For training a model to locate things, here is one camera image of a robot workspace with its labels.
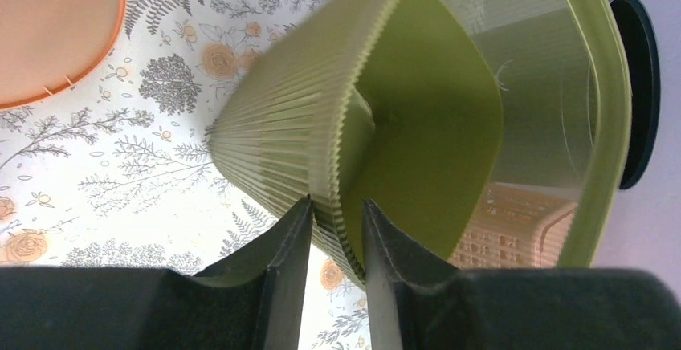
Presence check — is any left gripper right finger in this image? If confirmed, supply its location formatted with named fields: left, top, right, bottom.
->
left=362, top=200, right=680, bottom=349

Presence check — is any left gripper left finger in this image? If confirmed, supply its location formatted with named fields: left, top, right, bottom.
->
left=1, top=197, right=313, bottom=349

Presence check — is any orange round bucket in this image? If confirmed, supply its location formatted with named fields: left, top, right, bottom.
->
left=1, top=0, right=126, bottom=109

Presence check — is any dark blue round bin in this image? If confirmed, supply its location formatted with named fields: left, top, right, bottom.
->
left=609, top=0, right=661, bottom=190

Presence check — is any pink plastic basket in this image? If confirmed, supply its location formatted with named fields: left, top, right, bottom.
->
left=447, top=183, right=577, bottom=269

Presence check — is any green mesh waste bin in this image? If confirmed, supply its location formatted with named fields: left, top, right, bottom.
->
left=210, top=0, right=631, bottom=287

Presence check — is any floral table mat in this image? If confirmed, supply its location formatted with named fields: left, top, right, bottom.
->
left=1, top=0, right=329, bottom=276

